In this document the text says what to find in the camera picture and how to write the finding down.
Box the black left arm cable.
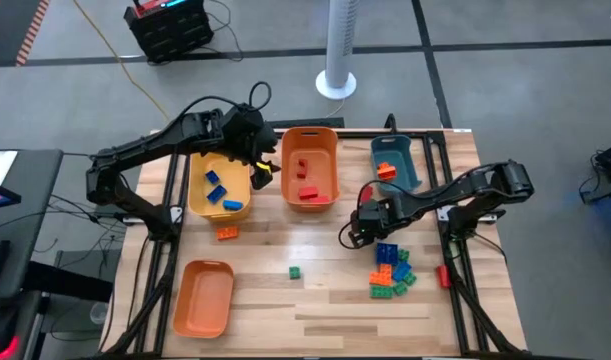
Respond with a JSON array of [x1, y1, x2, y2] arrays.
[[177, 81, 273, 124]]

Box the black computer mouse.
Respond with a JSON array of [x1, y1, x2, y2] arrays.
[[0, 304, 21, 359]]

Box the orange plastic bin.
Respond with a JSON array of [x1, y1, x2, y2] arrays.
[[172, 259, 236, 340], [280, 126, 341, 214]]

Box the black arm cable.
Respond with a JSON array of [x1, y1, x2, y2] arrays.
[[338, 179, 489, 250], [177, 81, 273, 124]]

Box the clear plastic cup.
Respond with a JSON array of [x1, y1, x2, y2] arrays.
[[88, 301, 110, 325]]

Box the large blue square plate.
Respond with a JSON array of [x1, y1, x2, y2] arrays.
[[375, 242, 400, 266]]

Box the yellow plastic bin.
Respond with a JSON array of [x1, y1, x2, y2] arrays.
[[187, 149, 252, 224]]

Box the black equipment case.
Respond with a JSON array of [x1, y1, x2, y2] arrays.
[[123, 0, 215, 65]]

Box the yellow power cord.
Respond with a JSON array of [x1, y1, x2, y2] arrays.
[[72, 0, 176, 125]]

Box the red device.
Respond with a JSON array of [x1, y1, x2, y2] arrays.
[[132, 0, 194, 19]]

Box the blue rectangular block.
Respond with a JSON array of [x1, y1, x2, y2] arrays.
[[206, 184, 229, 205], [391, 262, 413, 284]]

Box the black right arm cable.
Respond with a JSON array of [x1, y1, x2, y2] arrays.
[[338, 179, 489, 250]]

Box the black floor equipment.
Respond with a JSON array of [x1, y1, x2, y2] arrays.
[[577, 138, 611, 205]]

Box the black desk base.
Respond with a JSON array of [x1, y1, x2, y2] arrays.
[[24, 259, 114, 304]]

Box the grey desk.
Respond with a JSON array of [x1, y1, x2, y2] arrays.
[[0, 148, 65, 301]]

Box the white perforated tower fan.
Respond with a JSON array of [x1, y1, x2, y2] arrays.
[[314, 0, 358, 101]]

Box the black power strip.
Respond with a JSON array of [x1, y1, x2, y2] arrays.
[[267, 117, 346, 130]]

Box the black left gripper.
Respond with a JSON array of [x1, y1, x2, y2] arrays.
[[220, 103, 283, 191]]

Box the black mat with orange edge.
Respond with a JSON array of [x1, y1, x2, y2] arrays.
[[0, 0, 51, 69]]

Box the dark teal plastic bin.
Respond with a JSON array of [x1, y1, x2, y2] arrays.
[[370, 133, 424, 197]]

